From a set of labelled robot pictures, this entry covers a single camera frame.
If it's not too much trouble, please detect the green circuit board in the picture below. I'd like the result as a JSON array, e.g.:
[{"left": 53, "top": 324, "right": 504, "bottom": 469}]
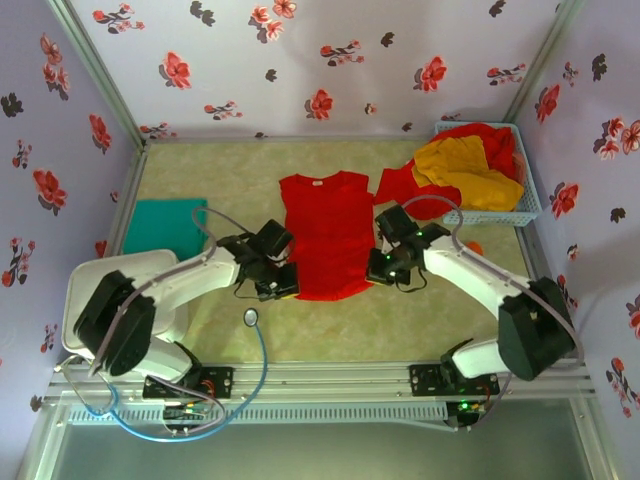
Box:
[{"left": 162, "top": 399, "right": 211, "bottom": 434}]

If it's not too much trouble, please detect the folded teal t-shirt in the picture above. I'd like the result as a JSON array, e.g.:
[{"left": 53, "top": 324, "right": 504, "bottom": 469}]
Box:
[{"left": 122, "top": 198, "right": 209, "bottom": 256}]

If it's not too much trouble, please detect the grey slotted cable duct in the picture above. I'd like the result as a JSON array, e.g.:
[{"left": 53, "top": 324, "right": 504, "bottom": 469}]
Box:
[{"left": 67, "top": 403, "right": 449, "bottom": 426}]

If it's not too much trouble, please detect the blue stethoscope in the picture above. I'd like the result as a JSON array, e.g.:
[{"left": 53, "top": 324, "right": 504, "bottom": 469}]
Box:
[{"left": 52, "top": 307, "right": 271, "bottom": 444}]

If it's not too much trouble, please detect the black controller box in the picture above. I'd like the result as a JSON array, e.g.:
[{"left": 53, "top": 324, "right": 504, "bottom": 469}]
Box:
[{"left": 446, "top": 398, "right": 489, "bottom": 432}]

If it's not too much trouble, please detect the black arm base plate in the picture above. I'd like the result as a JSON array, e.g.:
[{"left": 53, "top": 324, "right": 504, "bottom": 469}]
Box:
[
  {"left": 408, "top": 363, "right": 501, "bottom": 399},
  {"left": 142, "top": 366, "right": 235, "bottom": 401}
]

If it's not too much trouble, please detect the aluminium front rail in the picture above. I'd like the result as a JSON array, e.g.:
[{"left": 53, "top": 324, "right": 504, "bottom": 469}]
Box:
[{"left": 42, "top": 357, "right": 599, "bottom": 409}]

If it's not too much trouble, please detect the grey right arm cable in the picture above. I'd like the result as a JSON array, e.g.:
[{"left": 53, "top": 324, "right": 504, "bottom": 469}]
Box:
[{"left": 399, "top": 194, "right": 585, "bottom": 434}]

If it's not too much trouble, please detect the aluminium corner post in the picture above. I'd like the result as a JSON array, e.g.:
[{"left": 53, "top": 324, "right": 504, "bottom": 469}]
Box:
[
  {"left": 503, "top": 0, "right": 587, "bottom": 132},
  {"left": 47, "top": 0, "right": 151, "bottom": 146}
]

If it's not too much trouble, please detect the yellow t-shirt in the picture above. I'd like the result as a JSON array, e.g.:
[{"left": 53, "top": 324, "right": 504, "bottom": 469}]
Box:
[{"left": 412, "top": 137, "right": 525, "bottom": 212}]

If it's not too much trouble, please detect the blue plastic basket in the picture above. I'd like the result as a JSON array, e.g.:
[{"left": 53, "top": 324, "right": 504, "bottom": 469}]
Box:
[{"left": 433, "top": 119, "right": 543, "bottom": 229}]

